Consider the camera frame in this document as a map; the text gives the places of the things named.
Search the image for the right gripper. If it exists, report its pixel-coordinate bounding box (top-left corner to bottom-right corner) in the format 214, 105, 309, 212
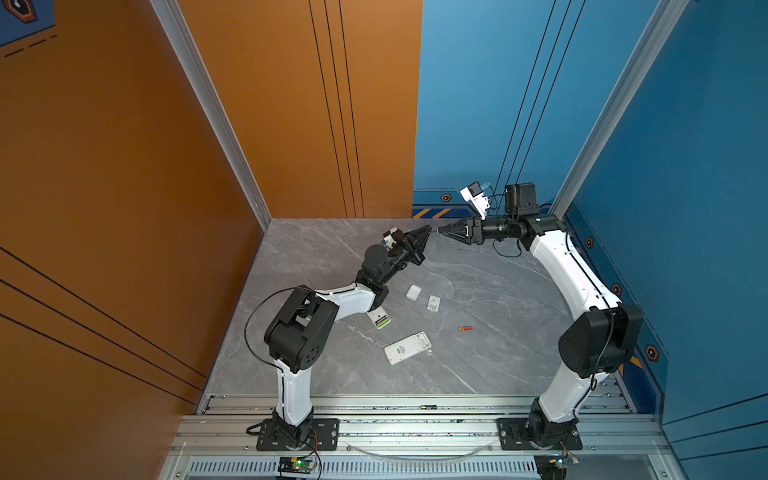
443, 213, 517, 247

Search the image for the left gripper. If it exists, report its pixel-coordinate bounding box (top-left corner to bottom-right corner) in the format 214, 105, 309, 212
378, 226, 429, 290

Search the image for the white battery cover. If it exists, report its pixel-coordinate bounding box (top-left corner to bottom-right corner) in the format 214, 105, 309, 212
406, 285, 421, 301
427, 295, 441, 313

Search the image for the white TCL remote control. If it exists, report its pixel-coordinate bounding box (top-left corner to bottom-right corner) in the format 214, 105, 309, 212
384, 331, 432, 365

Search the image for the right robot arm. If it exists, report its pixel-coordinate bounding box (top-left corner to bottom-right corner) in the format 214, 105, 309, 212
438, 182, 643, 449

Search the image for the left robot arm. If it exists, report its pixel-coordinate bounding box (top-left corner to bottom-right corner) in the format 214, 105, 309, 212
264, 225, 431, 448

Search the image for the left green circuit board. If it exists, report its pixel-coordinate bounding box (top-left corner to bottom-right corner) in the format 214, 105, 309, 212
277, 456, 320, 479

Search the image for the green circuit board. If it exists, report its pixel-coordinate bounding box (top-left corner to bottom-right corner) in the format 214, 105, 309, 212
534, 455, 580, 480
277, 456, 320, 479

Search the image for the right green circuit board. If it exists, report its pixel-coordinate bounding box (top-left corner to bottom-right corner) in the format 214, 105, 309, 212
534, 455, 580, 480

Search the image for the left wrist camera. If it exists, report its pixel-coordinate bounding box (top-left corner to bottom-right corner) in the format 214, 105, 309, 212
381, 227, 402, 250

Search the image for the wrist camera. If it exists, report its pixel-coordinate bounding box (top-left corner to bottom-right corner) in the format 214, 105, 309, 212
381, 227, 402, 250
460, 181, 491, 220

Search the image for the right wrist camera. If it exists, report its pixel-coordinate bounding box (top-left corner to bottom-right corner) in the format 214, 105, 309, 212
460, 181, 491, 220

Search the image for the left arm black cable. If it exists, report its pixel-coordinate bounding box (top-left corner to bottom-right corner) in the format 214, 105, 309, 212
243, 286, 301, 373

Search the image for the aluminium rail frame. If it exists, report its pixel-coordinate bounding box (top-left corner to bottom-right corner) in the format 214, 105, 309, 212
160, 381, 684, 479

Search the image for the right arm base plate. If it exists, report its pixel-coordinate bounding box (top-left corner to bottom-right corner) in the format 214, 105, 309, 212
496, 418, 583, 451

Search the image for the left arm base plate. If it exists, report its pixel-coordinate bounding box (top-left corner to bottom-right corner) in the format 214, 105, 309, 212
256, 417, 340, 452

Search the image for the clear cable on rail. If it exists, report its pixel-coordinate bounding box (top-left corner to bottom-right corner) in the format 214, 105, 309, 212
343, 442, 496, 462

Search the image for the right aluminium corner post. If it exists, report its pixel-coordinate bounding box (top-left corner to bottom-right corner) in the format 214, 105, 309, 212
550, 0, 689, 219

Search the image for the aluminium corner post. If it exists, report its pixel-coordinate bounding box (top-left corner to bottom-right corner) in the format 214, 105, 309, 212
150, 0, 272, 232
550, 0, 689, 219

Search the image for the left aluminium corner post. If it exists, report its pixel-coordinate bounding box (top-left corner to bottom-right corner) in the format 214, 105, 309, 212
150, 0, 272, 232

